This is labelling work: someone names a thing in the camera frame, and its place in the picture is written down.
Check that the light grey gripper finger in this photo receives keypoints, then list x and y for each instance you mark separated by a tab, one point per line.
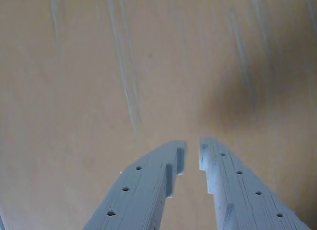
237	190
141	190

